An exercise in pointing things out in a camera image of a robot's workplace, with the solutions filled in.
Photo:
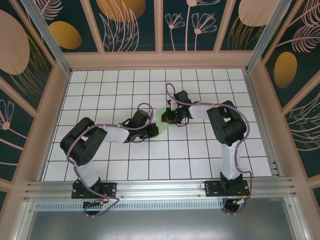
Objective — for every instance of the light green cloth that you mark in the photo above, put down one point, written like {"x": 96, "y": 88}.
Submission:
{"x": 163, "y": 129}

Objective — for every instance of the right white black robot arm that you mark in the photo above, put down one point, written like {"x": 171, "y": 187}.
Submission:
{"x": 201, "y": 112}

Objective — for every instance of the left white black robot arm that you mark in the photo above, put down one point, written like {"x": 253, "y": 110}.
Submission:
{"x": 115, "y": 133}

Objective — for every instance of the grey metal sheet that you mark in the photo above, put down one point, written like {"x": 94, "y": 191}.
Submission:
{"x": 160, "y": 225}

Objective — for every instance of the yellow power connector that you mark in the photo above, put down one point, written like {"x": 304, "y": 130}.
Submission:
{"x": 101, "y": 202}
{"x": 235, "y": 201}

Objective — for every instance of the long aluminium mounting rail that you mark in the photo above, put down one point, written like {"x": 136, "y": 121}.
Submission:
{"x": 160, "y": 187}

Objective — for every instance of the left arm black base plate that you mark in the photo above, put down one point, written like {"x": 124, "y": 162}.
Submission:
{"x": 110, "y": 190}

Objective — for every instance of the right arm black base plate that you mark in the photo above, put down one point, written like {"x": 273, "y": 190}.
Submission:
{"x": 212, "y": 190}

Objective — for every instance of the aluminium side rail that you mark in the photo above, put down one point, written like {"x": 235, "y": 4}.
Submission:
{"x": 262, "y": 125}

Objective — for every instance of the aluminium frame post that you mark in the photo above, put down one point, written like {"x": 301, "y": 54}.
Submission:
{"x": 50, "y": 45}
{"x": 265, "y": 37}

